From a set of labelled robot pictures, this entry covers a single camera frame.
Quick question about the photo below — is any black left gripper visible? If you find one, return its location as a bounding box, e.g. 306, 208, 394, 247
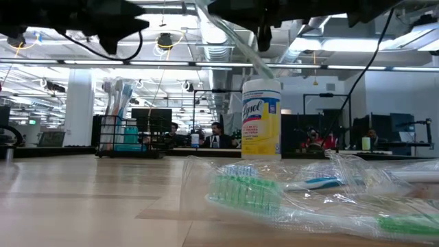
80, 0, 150, 56

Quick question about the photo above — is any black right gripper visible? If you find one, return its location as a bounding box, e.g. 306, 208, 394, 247
208, 0, 311, 53

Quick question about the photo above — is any rig overhead light bar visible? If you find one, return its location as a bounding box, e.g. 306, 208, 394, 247
0, 58, 439, 72

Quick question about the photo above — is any black computer monitor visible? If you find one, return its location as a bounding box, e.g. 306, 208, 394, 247
130, 108, 174, 134

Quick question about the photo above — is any white pillar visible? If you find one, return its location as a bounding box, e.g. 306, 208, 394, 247
63, 68, 95, 148

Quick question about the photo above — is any yellow Lysol wipes canister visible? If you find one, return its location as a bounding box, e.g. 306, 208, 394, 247
241, 78, 283, 158

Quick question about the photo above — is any black cabinet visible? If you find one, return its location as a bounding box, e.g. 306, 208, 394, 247
90, 115, 104, 148

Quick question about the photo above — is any person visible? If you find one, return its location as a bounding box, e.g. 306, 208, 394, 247
201, 121, 235, 149
165, 121, 188, 148
300, 126, 340, 154
366, 128, 389, 150

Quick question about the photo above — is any dark desk monitor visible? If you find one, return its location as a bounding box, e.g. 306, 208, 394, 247
352, 115, 391, 142
390, 113, 416, 143

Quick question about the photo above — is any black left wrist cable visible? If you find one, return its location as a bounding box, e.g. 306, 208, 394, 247
58, 30, 144, 65

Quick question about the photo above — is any black background rig frame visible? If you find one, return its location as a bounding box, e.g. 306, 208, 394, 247
302, 93, 353, 138
193, 89, 244, 149

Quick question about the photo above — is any yellow hanging cord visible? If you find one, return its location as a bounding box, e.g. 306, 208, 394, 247
311, 50, 319, 86

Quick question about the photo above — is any black wire caddy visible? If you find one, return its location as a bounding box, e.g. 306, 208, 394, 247
95, 115, 169, 160

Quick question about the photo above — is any black hanging cable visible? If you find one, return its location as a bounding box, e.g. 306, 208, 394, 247
321, 6, 395, 139

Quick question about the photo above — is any black table frame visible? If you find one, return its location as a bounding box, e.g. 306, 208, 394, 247
0, 145, 243, 159

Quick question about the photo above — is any black curved hose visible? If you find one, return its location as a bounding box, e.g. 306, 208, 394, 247
0, 123, 23, 147

